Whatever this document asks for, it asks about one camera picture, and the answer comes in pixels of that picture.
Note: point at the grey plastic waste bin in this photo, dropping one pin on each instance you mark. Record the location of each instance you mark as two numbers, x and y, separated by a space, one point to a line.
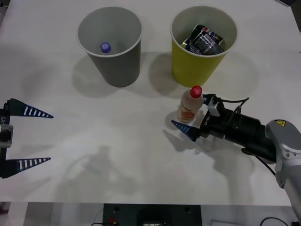
120 68

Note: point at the yellow-green plastic waste bin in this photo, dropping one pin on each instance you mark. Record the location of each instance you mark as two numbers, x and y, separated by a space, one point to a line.
192 68

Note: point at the red-capped orange label bottle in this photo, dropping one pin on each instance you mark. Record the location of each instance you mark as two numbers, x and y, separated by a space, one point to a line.
189 106

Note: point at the black robot base box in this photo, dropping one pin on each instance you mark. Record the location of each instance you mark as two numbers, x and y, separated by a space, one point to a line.
131 215

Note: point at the black can with silver print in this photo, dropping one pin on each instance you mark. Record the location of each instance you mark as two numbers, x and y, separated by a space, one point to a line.
207 46

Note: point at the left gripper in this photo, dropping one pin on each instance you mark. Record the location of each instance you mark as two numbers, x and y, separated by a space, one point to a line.
5 120

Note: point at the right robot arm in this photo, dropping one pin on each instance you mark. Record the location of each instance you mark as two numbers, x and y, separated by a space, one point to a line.
282 143

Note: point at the purple-capped plastic bottle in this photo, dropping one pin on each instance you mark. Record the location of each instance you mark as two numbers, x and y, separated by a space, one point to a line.
105 47

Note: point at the black can with round logo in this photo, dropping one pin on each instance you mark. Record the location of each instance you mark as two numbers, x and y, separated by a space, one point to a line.
207 30

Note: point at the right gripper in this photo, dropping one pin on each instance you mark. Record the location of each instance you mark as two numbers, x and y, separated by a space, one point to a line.
217 127

